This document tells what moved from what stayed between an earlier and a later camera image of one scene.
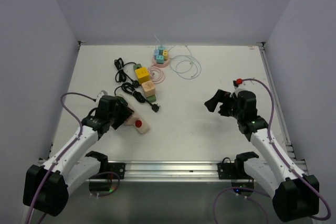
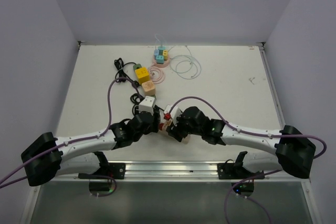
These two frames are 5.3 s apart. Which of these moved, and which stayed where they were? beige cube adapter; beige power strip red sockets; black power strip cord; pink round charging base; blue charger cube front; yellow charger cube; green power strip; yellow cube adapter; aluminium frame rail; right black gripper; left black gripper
Moved: left black gripper; right black gripper; beige power strip red sockets; black power strip cord
Stayed: pink round charging base; beige cube adapter; green power strip; aluminium frame rail; yellow charger cube; yellow cube adapter; blue charger cube front
